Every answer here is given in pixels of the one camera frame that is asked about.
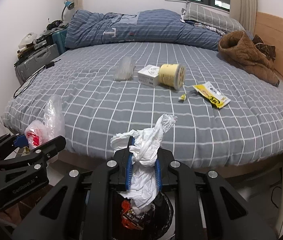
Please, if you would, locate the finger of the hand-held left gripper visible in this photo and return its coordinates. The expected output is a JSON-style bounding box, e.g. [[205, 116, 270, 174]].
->
[[0, 135, 67, 170], [0, 133, 29, 168]]

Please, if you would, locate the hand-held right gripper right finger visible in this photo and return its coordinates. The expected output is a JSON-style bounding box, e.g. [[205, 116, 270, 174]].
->
[[154, 149, 278, 240]]

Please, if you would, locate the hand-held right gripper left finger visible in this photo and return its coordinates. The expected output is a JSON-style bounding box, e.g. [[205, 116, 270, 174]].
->
[[12, 136, 136, 240]]

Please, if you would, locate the white tissue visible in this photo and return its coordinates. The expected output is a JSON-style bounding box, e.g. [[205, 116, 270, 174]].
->
[[110, 114, 177, 212]]

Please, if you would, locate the black lined trash bin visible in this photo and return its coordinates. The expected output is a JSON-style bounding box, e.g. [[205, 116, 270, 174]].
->
[[117, 191, 175, 240]]

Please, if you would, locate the clear plastic bag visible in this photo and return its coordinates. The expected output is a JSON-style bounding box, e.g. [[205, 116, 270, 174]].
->
[[25, 95, 66, 150]]

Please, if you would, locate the small yellow wrapper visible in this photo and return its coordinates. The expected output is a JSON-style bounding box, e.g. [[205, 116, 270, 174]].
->
[[179, 90, 199, 102]]

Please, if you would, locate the small white box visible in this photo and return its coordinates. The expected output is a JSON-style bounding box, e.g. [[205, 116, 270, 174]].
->
[[138, 65, 160, 88]]

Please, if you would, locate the clear plastic cup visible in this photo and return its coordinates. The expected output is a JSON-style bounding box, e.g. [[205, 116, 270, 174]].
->
[[114, 56, 134, 81]]

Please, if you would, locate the yellow tub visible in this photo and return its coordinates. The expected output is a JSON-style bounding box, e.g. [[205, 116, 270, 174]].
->
[[156, 63, 187, 90]]

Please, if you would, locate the yellow snack packet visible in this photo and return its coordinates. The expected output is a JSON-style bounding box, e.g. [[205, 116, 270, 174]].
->
[[192, 81, 231, 109]]

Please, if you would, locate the person's left forearm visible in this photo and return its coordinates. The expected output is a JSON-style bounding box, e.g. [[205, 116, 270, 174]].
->
[[0, 200, 26, 230]]

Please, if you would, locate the grey suitcase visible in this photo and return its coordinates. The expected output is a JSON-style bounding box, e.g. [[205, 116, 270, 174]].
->
[[14, 44, 59, 84]]

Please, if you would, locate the white rounded object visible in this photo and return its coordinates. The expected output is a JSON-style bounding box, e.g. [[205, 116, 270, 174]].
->
[[19, 31, 39, 52]]

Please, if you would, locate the teal plastic crate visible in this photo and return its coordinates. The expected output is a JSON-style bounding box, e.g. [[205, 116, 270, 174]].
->
[[52, 27, 68, 55]]

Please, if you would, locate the black device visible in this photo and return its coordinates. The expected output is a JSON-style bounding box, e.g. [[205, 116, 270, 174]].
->
[[47, 19, 69, 30]]

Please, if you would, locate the blue striped duvet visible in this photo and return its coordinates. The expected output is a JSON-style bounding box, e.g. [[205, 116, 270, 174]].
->
[[65, 9, 229, 54]]

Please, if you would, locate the blue desk lamp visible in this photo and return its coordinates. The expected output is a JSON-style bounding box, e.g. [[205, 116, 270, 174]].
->
[[61, 0, 75, 23]]

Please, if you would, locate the brown quilted jacket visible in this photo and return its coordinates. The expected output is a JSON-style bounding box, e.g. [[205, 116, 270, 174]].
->
[[218, 31, 280, 87]]

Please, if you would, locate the dark brown patterned cloth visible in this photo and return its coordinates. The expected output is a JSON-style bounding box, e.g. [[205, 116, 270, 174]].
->
[[253, 34, 277, 62]]

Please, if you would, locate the grey checked pillow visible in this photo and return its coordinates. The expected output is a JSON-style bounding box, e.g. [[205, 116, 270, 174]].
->
[[181, 0, 245, 34]]

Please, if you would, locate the wooden headboard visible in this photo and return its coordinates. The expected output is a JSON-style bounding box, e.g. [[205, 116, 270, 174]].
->
[[253, 11, 283, 98]]

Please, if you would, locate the black charger cable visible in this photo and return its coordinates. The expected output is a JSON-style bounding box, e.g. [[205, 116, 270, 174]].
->
[[14, 59, 62, 99]]

